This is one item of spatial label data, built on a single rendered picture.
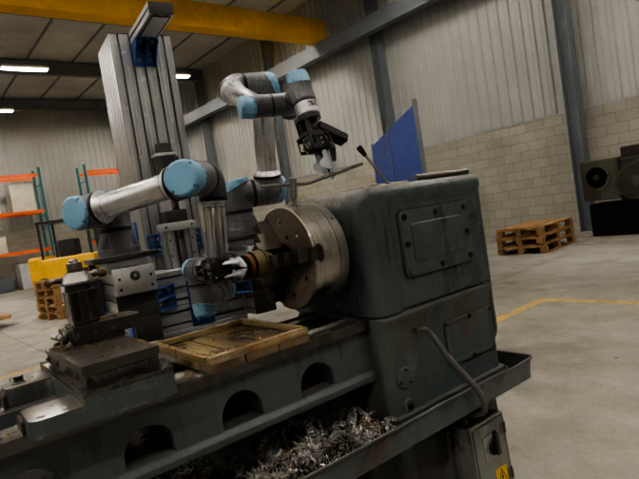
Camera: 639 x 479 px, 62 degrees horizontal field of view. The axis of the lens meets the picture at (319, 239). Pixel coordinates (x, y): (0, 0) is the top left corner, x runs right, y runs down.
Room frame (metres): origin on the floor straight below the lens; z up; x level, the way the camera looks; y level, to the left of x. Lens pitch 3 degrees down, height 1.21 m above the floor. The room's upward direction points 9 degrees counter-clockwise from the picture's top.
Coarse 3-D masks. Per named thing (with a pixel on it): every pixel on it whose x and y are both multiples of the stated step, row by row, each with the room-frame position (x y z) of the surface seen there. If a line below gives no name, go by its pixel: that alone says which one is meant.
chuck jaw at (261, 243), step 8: (256, 224) 1.63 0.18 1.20; (264, 224) 1.63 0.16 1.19; (256, 232) 1.63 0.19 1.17; (264, 232) 1.61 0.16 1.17; (272, 232) 1.62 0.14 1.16; (256, 240) 1.60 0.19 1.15; (264, 240) 1.59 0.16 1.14; (272, 240) 1.60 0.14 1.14; (256, 248) 1.57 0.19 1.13; (264, 248) 1.57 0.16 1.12; (272, 248) 1.58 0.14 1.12; (280, 248) 1.60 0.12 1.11
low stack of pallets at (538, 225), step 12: (504, 228) 8.94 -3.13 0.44; (516, 228) 8.61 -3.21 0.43; (528, 228) 8.50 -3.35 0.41; (540, 228) 8.33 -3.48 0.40; (552, 228) 8.76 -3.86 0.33; (564, 228) 8.85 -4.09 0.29; (504, 240) 8.90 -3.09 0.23; (516, 240) 8.65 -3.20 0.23; (528, 240) 9.12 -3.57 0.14; (540, 240) 8.33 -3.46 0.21; (552, 240) 8.54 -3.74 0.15; (504, 252) 8.89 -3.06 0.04; (528, 252) 8.72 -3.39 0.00
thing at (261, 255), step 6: (252, 252) 1.52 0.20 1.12; (258, 252) 1.52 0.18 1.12; (264, 252) 1.52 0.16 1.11; (246, 258) 1.49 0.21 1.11; (252, 258) 1.50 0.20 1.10; (258, 258) 1.50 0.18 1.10; (264, 258) 1.51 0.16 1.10; (252, 264) 1.49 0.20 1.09; (258, 264) 1.50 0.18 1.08; (264, 264) 1.51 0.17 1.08; (270, 264) 1.51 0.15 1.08; (252, 270) 1.49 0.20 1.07; (258, 270) 1.50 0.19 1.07; (264, 270) 1.51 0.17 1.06; (270, 270) 1.52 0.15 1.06; (246, 276) 1.50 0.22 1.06; (252, 276) 1.50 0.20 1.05; (258, 276) 1.51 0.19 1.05; (264, 276) 1.52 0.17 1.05
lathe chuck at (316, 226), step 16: (288, 208) 1.56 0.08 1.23; (304, 208) 1.57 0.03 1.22; (272, 224) 1.63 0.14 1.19; (288, 224) 1.56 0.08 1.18; (304, 224) 1.50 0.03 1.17; (320, 224) 1.53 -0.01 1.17; (288, 240) 1.57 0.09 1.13; (304, 240) 1.50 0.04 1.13; (320, 240) 1.50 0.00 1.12; (336, 240) 1.53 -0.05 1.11; (336, 256) 1.52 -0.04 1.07; (304, 272) 1.52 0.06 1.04; (320, 272) 1.49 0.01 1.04; (336, 272) 1.53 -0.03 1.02; (288, 288) 1.60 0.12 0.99; (304, 288) 1.53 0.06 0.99; (320, 288) 1.51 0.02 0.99; (288, 304) 1.61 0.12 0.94; (304, 304) 1.54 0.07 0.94
